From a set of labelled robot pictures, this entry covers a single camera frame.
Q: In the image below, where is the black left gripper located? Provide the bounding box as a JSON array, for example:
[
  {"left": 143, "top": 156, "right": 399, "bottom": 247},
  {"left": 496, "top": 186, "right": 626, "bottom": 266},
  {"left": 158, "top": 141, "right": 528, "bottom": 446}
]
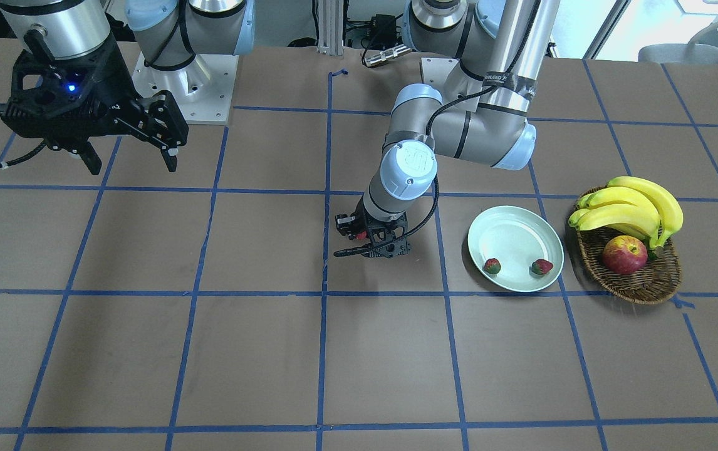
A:
[{"left": 335, "top": 202, "right": 410, "bottom": 259}]

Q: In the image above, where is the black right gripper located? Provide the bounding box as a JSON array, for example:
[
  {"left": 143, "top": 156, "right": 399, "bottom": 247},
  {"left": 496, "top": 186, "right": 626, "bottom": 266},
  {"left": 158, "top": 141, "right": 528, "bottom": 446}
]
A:
[{"left": 2, "top": 38, "right": 189, "bottom": 175}]

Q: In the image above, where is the lone strawberry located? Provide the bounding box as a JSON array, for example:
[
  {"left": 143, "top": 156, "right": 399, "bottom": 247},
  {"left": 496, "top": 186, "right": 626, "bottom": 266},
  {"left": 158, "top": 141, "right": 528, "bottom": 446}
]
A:
[{"left": 482, "top": 257, "right": 502, "bottom": 275}]

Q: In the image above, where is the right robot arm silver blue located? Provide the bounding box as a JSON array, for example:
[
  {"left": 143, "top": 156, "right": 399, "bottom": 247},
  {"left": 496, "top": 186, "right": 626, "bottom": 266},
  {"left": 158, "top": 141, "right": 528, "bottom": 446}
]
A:
[{"left": 0, "top": 1, "right": 255, "bottom": 175}]

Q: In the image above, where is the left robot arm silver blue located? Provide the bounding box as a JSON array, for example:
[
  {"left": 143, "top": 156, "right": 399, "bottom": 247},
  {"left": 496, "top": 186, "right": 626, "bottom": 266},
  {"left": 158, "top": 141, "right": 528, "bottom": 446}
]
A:
[{"left": 334, "top": 1, "right": 559, "bottom": 259}]

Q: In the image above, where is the pale green plate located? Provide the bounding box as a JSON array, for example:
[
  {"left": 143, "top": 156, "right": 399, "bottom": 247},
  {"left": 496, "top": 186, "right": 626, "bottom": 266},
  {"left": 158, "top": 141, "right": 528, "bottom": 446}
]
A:
[{"left": 467, "top": 205, "right": 563, "bottom": 293}]

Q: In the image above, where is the red yellow apple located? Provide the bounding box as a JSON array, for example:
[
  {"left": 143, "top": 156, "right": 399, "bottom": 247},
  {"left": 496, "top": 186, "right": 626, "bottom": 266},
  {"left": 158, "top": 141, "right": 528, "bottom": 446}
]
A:
[{"left": 601, "top": 235, "right": 648, "bottom": 275}]

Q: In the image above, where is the yellow banana bunch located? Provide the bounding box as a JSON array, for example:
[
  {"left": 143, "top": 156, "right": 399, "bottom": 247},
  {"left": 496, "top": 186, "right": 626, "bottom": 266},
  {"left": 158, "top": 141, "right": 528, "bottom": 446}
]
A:
[{"left": 568, "top": 176, "right": 684, "bottom": 251}]

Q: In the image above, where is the wicker fruit basket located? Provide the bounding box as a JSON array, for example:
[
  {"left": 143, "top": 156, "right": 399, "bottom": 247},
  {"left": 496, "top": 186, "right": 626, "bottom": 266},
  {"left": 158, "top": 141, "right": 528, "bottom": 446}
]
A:
[{"left": 575, "top": 187, "right": 683, "bottom": 305}]

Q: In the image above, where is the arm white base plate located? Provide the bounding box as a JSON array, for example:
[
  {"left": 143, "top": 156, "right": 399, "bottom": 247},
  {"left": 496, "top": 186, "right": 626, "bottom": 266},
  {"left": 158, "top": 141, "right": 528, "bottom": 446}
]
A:
[
  {"left": 132, "top": 54, "right": 239, "bottom": 125},
  {"left": 421, "top": 57, "right": 483, "bottom": 103}
]

